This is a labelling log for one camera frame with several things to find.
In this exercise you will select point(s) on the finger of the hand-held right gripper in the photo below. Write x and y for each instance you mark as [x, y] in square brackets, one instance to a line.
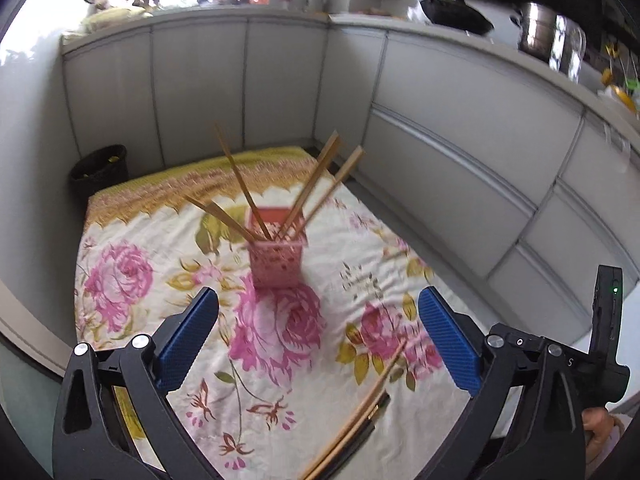
[520, 339]

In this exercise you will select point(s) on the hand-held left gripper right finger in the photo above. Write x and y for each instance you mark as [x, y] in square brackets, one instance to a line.
[447, 345]

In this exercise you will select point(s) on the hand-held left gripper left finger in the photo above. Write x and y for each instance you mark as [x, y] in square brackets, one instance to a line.
[187, 340]

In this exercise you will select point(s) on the dark brown chopstick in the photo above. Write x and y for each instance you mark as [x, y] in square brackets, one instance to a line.
[375, 407]

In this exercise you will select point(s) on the pink perforated utensil holder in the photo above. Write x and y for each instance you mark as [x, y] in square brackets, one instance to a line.
[277, 265]

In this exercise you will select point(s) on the bunch of wooden chopsticks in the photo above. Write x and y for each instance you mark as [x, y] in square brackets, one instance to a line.
[242, 180]

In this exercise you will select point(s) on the person's right hand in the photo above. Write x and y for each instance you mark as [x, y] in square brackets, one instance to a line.
[597, 430]

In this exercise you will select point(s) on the floral printed cloth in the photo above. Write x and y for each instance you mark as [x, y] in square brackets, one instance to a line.
[280, 395]

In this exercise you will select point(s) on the black wastebasket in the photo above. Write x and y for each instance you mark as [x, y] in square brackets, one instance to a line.
[97, 172]

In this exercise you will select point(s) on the grey base cabinet with drawers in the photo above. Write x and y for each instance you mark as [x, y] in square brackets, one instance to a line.
[450, 110]

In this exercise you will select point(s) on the yellow bowl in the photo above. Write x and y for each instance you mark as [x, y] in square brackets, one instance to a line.
[622, 96]

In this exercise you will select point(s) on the grey base cabinet with doors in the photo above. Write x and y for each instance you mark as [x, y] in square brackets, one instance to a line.
[200, 85]

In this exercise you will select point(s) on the clear glass pitcher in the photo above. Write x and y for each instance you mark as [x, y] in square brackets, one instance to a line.
[567, 52]

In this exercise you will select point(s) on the steel steamer pot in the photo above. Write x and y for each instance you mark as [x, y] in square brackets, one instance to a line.
[535, 35]

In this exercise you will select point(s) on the black wok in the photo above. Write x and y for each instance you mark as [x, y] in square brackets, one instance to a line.
[455, 12]

